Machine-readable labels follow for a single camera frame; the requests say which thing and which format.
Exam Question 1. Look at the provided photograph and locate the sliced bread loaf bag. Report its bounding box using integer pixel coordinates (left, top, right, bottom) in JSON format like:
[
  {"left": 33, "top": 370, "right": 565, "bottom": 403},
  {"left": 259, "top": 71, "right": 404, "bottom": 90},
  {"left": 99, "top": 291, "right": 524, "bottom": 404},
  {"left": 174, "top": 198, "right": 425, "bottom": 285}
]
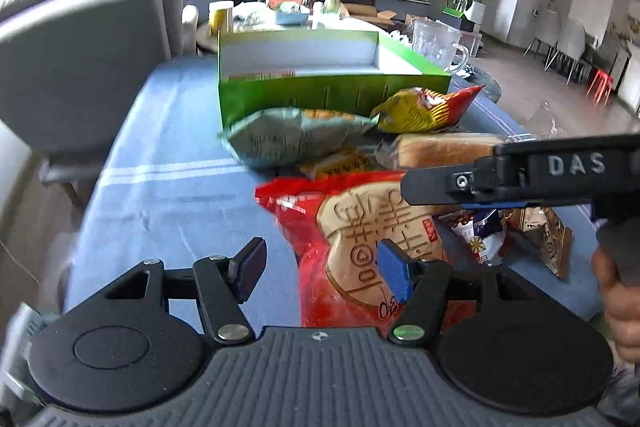
[{"left": 374, "top": 132, "right": 504, "bottom": 170}]

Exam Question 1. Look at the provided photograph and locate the brown snack packet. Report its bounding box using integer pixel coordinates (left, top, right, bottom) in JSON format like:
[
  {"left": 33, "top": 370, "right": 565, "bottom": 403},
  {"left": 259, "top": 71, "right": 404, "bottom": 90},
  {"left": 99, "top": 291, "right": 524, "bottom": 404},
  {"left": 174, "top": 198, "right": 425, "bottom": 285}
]
[{"left": 504, "top": 207, "right": 573, "bottom": 280}]

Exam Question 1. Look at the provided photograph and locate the red rice cracker bag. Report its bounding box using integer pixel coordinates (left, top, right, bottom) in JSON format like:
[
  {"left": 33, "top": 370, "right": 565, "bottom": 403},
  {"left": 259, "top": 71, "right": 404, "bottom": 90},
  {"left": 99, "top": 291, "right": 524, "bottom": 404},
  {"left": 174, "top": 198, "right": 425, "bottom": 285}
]
[{"left": 255, "top": 171, "right": 456, "bottom": 333}]

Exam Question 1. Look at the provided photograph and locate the yellow red snack bag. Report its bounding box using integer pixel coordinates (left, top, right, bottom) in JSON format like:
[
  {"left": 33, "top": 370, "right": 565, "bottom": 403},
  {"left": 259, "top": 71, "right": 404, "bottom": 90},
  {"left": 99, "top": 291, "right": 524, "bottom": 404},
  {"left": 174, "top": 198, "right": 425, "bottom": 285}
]
[{"left": 370, "top": 86, "right": 484, "bottom": 134}]

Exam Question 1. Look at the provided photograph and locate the small orange snack packet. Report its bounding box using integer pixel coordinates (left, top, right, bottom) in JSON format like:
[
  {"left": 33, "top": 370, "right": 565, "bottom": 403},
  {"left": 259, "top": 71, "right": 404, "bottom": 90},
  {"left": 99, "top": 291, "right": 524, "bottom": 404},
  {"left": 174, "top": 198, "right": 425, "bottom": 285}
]
[{"left": 298, "top": 147, "right": 380, "bottom": 180}]

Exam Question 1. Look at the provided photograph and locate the green chips bag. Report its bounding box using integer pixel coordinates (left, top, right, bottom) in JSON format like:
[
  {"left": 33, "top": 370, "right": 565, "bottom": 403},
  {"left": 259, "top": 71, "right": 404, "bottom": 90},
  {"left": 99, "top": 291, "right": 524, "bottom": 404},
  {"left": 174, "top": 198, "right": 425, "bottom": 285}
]
[{"left": 221, "top": 107, "right": 378, "bottom": 169}]

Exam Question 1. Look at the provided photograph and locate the blue white snack packet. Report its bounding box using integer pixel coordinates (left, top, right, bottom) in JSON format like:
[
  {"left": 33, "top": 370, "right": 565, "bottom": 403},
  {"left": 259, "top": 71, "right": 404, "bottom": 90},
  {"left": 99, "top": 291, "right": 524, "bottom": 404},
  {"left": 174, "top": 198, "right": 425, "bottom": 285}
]
[{"left": 439, "top": 209, "right": 506, "bottom": 267}]

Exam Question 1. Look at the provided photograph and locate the person right hand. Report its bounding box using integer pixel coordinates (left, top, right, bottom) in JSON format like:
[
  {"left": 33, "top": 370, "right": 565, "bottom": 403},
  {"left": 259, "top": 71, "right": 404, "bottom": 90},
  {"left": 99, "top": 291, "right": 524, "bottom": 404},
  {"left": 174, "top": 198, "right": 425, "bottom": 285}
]
[{"left": 591, "top": 248, "right": 640, "bottom": 364}]

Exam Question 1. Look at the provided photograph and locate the red stool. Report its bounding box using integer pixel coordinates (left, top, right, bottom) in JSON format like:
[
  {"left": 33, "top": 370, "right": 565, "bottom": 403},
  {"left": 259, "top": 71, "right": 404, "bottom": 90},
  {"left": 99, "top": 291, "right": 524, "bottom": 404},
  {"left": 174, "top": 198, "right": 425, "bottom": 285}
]
[{"left": 587, "top": 69, "right": 614, "bottom": 106}]

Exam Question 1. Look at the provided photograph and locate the dark round side table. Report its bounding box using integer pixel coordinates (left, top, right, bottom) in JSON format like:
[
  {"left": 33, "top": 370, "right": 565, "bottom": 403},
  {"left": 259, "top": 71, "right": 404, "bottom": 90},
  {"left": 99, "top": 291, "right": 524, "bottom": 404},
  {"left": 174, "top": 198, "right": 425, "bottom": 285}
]
[{"left": 452, "top": 64, "right": 502, "bottom": 103}]

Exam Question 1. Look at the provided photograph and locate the blue striped tablecloth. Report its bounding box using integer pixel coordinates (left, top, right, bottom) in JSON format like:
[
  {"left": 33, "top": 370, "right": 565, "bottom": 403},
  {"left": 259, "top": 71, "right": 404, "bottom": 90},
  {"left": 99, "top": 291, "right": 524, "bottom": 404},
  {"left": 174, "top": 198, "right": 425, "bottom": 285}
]
[{"left": 64, "top": 53, "right": 606, "bottom": 323}]

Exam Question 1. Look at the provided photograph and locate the white dining chair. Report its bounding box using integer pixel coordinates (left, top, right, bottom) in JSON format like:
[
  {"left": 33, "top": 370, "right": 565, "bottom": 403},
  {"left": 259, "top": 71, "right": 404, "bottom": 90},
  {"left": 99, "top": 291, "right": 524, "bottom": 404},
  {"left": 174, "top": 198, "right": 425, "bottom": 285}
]
[{"left": 524, "top": 10, "right": 587, "bottom": 84}]

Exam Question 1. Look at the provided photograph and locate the glass mug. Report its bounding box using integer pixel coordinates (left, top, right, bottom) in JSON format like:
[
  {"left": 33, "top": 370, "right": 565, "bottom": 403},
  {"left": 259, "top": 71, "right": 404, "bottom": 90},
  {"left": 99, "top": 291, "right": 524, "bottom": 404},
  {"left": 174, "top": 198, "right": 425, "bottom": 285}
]
[{"left": 411, "top": 18, "right": 470, "bottom": 75}]

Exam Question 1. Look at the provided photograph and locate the green cardboard box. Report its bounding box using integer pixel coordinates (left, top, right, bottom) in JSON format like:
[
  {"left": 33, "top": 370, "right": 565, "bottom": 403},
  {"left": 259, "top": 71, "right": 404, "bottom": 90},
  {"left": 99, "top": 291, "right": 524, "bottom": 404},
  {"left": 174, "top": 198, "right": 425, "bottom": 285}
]
[{"left": 218, "top": 29, "right": 450, "bottom": 129}]

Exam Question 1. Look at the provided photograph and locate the blue tray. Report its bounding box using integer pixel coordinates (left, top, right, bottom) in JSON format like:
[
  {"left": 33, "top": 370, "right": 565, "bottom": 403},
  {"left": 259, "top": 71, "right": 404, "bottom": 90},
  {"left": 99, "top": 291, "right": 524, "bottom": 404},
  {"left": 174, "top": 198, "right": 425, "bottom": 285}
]
[{"left": 276, "top": 6, "right": 310, "bottom": 26}]

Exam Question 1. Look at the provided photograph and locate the white round coffee table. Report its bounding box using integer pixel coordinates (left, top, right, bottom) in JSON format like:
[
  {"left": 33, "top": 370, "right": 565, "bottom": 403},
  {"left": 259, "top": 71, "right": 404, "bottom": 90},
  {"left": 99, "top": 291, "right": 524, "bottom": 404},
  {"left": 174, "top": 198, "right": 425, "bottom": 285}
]
[{"left": 194, "top": 8, "right": 402, "bottom": 56}]

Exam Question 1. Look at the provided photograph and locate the grey armchair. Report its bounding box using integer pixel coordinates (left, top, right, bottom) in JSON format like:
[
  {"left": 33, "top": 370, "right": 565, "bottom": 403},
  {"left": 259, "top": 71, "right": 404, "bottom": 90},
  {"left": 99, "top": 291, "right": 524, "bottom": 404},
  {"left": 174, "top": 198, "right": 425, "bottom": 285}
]
[{"left": 1, "top": 0, "right": 196, "bottom": 207}]

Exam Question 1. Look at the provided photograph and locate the yellow can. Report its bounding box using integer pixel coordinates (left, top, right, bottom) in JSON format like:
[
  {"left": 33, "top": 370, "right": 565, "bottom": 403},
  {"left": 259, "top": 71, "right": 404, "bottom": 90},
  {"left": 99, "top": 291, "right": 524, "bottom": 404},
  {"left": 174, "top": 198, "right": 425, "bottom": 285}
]
[{"left": 208, "top": 0, "right": 234, "bottom": 37}]

